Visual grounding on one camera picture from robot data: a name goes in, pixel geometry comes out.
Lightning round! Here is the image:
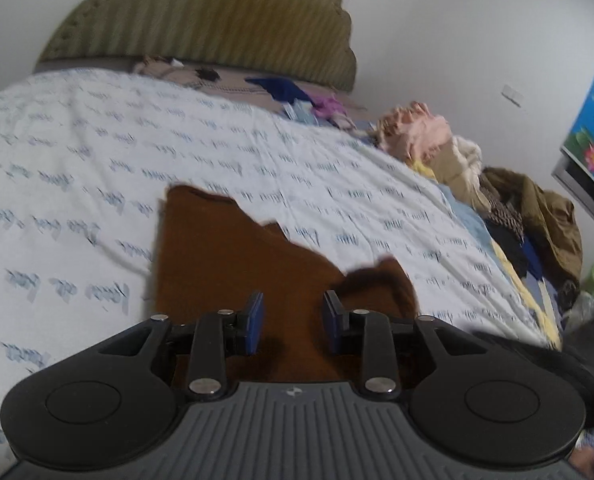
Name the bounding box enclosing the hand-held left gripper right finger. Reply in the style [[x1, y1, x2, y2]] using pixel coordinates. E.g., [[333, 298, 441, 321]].
[[323, 290, 460, 401]]

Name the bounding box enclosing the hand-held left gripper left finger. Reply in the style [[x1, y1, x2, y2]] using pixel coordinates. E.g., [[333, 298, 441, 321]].
[[122, 291, 266, 401]]

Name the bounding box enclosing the brown knit sweater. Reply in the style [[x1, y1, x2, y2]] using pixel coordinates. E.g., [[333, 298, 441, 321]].
[[152, 185, 421, 392]]

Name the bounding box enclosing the pile of clothes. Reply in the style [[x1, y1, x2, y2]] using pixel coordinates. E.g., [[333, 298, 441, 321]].
[[482, 167, 584, 292]]

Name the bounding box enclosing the light blue sheet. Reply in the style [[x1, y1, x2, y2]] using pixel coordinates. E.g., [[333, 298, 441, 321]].
[[437, 182, 498, 262]]

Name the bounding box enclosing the black white zigzag cloth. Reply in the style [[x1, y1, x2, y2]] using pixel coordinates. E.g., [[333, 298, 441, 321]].
[[484, 200, 526, 237]]

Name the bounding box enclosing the cream cloth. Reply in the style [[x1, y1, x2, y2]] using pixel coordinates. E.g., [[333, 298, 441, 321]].
[[427, 135, 494, 212]]

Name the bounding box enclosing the yellow sheet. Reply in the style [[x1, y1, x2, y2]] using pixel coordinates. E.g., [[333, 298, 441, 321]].
[[492, 240, 564, 352]]

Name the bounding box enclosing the royal blue cloth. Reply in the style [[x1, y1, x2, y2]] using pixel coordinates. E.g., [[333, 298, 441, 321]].
[[522, 240, 546, 282]]

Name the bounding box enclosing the pink cloth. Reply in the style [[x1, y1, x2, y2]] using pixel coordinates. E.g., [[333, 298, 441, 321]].
[[377, 101, 451, 162]]

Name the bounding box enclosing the purple cloth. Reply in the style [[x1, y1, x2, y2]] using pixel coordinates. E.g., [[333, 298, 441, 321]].
[[311, 96, 354, 129]]

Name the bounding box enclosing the small pale blue cloth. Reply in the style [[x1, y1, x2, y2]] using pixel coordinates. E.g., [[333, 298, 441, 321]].
[[282, 102, 319, 124]]

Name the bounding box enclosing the white script printed blanket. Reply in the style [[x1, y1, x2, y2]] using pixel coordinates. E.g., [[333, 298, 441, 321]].
[[0, 69, 554, 467]]

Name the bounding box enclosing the beige patterned bedsheet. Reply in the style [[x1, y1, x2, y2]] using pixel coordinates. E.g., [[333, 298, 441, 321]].
[[132, 55, 369, 117]]

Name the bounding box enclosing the clear plastic bag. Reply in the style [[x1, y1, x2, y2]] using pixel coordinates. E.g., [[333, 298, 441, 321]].
[[564, 290, 594, 334]]

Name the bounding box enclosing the grey ledge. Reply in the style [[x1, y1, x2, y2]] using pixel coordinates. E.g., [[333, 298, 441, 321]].
[[552, 155, 594, 234]]

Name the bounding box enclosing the olive green padded headboard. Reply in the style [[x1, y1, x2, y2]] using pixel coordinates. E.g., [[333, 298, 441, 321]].
[[34, 0, 358, 94]]

